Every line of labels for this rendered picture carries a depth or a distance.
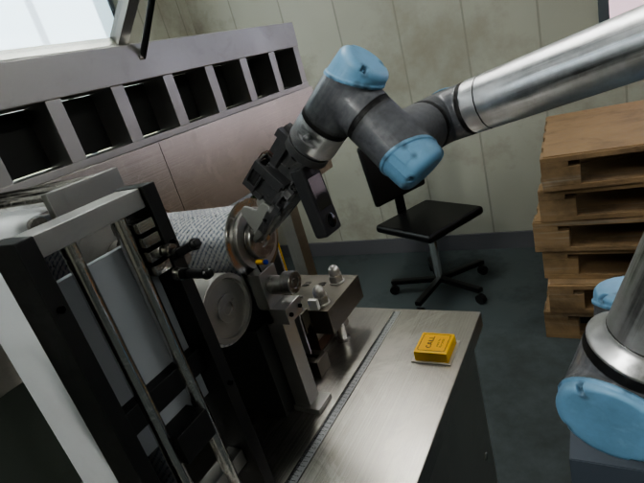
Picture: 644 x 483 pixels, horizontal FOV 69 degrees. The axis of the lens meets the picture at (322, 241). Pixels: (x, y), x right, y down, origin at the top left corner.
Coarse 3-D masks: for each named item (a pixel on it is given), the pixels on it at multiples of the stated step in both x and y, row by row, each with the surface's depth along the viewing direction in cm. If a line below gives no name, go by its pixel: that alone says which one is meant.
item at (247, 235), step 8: (248, 224) 83; (248, 232) 82; (248, 240) 82; (272, 240) 88; (248, 248) 83; (256, 248) 84; (264, 248) 86; (272, 248) 88; (256, 256) 84; (264, 256) 86
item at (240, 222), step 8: (256, 208) 86; (240, 216) 82; (240, 224) 82; (240, 232) 82; (240, 240) 82; (240, 248) 82; (240, 256) 82; (248, 256) 84; (272, 256) 89; (248, 264) 83; (256, 264) 85
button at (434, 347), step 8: (424, 336) 100; (432, 336) 100; (440, 336) 99; (448, 336) 98; (424, 344) 98; (432, 344) 97; (440, 344) 97; (448, 344) 96; (416, 352) 97; (424, 352) 96; (432, 352) 95; (440, 352) 94; (448, 352) 95; (432, 360) 96; (440, 360) 95; (448, 360) 94
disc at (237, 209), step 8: (240, 200) 84; (248, 200) 85; (256, 200) 87; (232, 208) 82; (240, 208) 83; (232, 216) 82; (232, 224) 82; (224, 232) 80; (232, 232) 81; (224, 240) 80; (232, 240) 81; (232, 248) 81; (232, 256) 81; (232, 264) 82; (240, 264) 83; (240, 272) 83; (248, 272) 85
